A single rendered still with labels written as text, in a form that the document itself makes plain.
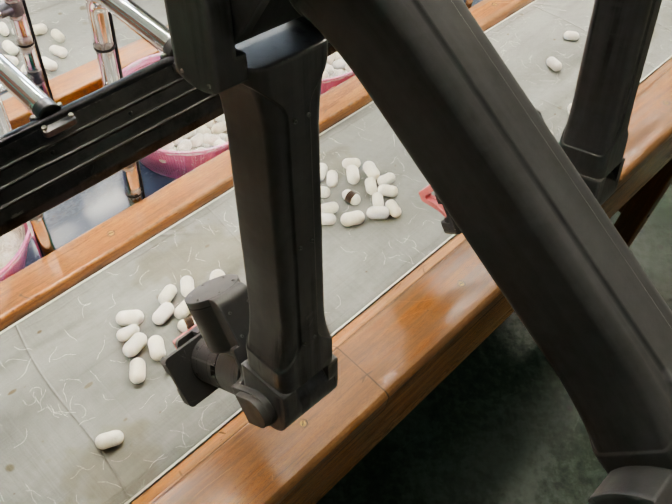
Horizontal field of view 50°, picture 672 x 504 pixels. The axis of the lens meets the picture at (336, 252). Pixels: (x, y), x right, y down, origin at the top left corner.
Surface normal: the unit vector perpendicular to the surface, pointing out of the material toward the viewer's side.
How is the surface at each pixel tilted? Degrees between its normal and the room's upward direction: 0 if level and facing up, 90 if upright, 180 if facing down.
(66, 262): 0
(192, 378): 49
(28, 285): 0
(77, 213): 0
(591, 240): 28
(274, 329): 84
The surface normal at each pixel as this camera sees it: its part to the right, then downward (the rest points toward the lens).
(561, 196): 0.43, -0.28
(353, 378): 0.08, -0.62
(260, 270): -0.67, 0.51
